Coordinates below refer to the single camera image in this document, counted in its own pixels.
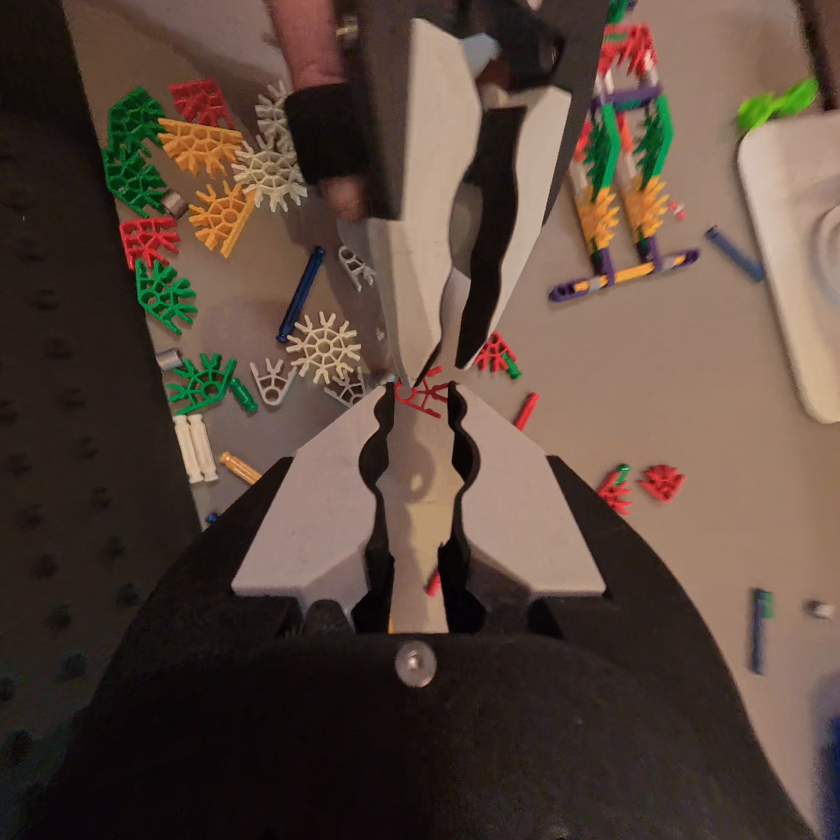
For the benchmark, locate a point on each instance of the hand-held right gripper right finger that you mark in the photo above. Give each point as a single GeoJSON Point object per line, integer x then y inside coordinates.
{"type": "Point", "coordinates": [531, 525]}

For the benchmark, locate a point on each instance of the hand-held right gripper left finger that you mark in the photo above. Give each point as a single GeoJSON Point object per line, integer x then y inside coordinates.
{"type": "Point", "coordinates": [308, 525]}

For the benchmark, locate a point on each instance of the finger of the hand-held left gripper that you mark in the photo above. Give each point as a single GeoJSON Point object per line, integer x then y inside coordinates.
{"type": "Point", "coordinates": [525, 164]}
{"type": "Point", "coordinates": [426, 164]}

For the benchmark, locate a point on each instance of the multicoloured toy frame assembly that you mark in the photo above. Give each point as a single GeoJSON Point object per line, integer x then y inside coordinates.
{"type": "Point", "coordinates": [604, 144]}

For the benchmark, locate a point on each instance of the purple rod-end connector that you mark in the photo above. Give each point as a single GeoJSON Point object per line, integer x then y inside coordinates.
{"type": "Point", "coordinates": [564, 291]}
{"type": "Point", "coordinates": [682, 257]}

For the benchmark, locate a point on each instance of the yellow plastic rod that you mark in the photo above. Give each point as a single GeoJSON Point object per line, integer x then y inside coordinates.
{"type": "Point", "coordinates": [630, 272]}
{"type": "Point", "coordinates": [239, 468]}

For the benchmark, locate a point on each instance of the person's left hand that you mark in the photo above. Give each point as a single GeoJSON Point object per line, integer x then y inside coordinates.
{"type": "Point", "coordinates": [315, 39]}

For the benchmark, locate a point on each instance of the short green rod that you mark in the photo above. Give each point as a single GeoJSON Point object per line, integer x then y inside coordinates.
{"type": "Point", "coordinates": [765, 597]}
{"type": "Point", "coordinates": [513, 369]}
{"type": "Point", "coordinates": [621, 472]}
{"type": "Point", "coordinates": [243, 396]}

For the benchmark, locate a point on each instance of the white snowflake connector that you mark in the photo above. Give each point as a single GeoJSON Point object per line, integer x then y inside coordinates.
{"type": "Point", "coordinates": [323, 348]}
{"type": "Point", "coordinates": [269, 172]}
{"type": "Point", "coordinates": [272, 111]}

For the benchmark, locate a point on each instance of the light grey connector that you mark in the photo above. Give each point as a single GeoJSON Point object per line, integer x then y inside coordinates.
{"type": "Point", "coordinates": [354, 266]}
{"type": "Point", "coordinates": [272, 384]}
{"type": "Point", "coordinates": [346, 388]}

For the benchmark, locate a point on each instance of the short white rod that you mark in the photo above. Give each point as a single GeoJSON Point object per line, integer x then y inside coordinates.
{"type": "Point", "coordinates": [203, 446]}
{"type": "Point", "coordinates": [186, 449]}

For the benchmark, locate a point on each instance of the small red plastic scrap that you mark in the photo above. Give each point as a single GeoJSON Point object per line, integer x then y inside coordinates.
{"type": "Point", "coordinates": [677, 210]}

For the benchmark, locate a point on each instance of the green fan connector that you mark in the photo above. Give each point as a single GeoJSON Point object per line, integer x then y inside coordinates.
{"type": "Point", "coordinates": [131, 180]}
{"type": "Point", "coordinates": [134, 118]}
{"type": "Point", "coordinates": [164, 295]}
{"type": "Point", "coordinates": [200, 384]}

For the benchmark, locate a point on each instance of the thick blue rod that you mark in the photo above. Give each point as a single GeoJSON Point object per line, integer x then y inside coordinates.
{"type": "Point", "coordinates": [760, 636]}

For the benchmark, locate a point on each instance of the lime green toy piece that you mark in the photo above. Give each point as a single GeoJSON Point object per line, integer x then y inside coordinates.
{"type": "Point", "coordinates": [778, 105]}

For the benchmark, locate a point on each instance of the black perforated foam strip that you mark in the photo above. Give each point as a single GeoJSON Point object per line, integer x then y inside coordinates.
{"type": "Point", "coordinates": [65, 394]}

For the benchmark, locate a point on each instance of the white tray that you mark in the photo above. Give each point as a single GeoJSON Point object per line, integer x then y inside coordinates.
{"type": "Point", "coordinates": [787, 295]}

